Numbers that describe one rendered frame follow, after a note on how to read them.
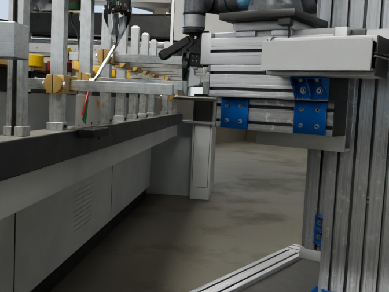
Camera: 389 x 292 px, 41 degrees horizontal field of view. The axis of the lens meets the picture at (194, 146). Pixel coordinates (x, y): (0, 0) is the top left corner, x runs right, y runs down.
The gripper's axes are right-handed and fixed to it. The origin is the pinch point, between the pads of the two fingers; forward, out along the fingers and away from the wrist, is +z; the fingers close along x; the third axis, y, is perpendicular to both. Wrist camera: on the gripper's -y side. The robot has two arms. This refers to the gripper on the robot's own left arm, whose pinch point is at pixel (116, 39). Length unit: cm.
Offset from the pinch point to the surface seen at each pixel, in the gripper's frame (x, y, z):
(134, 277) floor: 17, -49, 99
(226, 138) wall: 316, -821, 90
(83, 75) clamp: -10.8, 7.9, 12.9
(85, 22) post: -10.3, 5.1, -3.9
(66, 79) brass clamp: -16.1, 28.1, 14.9
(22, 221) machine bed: -29, -3, 62
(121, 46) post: 6.6, -41.9, -1.7
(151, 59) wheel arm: 15.2, -16.7, 4.8
